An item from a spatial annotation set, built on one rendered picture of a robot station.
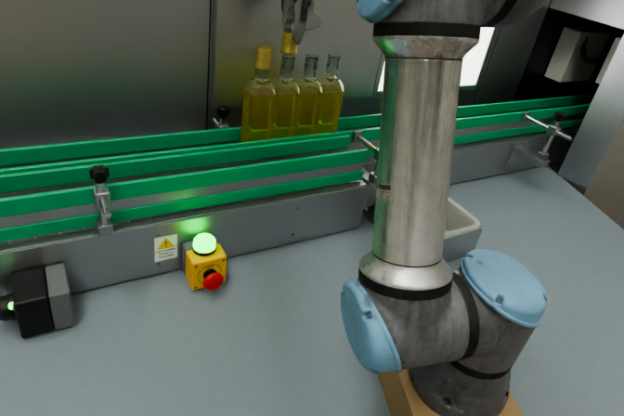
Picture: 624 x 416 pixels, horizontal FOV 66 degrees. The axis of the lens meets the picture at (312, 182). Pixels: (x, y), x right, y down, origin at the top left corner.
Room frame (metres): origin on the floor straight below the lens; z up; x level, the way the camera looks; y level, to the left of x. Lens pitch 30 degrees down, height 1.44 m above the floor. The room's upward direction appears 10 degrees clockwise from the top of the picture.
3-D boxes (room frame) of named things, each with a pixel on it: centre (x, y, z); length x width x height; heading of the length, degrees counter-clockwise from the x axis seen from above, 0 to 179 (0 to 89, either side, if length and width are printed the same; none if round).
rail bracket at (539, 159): (1.37, -0.67, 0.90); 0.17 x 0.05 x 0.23; 34
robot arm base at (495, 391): (0.51, -0.27, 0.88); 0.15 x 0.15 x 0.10
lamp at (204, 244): (0.72, 0.19, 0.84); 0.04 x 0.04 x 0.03
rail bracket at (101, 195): (0.64, 0.34, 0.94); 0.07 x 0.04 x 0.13; 34
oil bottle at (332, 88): (1.08, 0.00, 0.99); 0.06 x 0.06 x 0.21; 35
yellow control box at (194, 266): (0.72, 0.18, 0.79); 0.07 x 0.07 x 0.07; 34
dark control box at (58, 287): (0.56, 0.42, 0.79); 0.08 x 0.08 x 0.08; 34
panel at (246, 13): (1.31, -0.10, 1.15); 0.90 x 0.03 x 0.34; 124
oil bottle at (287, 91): (1.01, 0.09, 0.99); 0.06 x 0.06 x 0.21; 35
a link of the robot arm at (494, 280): (0.50, -0.27, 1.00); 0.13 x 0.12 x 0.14; 110
